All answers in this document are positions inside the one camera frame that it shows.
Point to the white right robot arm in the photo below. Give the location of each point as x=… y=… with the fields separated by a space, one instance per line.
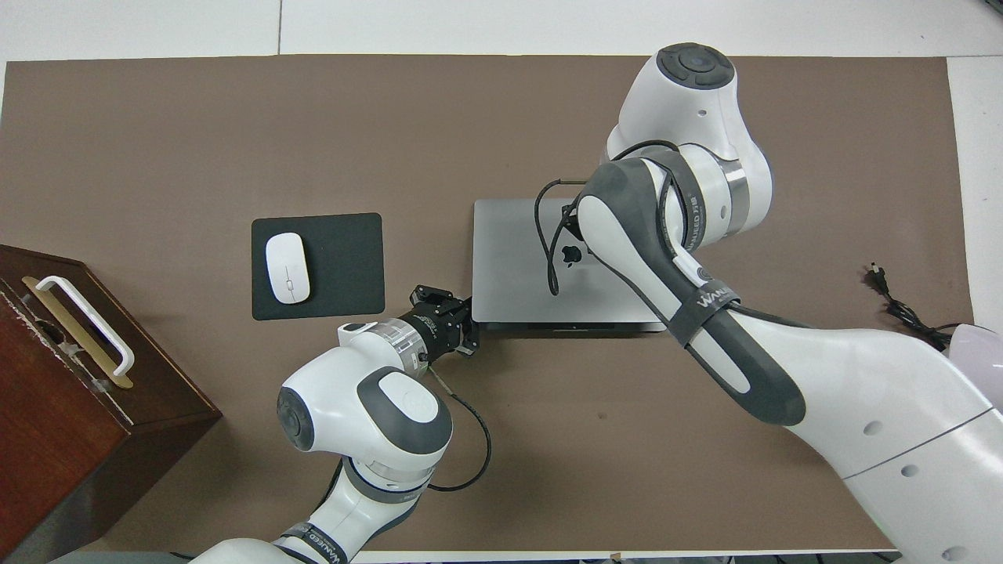
x=862 y=392

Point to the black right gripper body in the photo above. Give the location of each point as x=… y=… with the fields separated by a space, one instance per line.
x=572 y=221

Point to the dark brown wooden box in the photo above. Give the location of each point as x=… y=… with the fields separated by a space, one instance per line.
x=63 y=439

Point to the black mouse pad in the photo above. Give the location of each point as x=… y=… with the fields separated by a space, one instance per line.
x=345 y=266

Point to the white desk lamp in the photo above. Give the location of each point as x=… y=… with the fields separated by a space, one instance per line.
x=979 y=345

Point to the brown table mat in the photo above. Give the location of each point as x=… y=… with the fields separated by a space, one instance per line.
x=235 y=133

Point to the white computer mouse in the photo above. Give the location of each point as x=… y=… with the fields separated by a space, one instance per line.
x=287 y=268

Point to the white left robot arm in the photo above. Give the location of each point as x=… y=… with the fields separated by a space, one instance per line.
x=360 y=407

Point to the grey aluminium laptop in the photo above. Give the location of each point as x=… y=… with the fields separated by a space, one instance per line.
x=509 y=266

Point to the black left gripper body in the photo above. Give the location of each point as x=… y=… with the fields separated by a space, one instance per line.
x=435 y=330

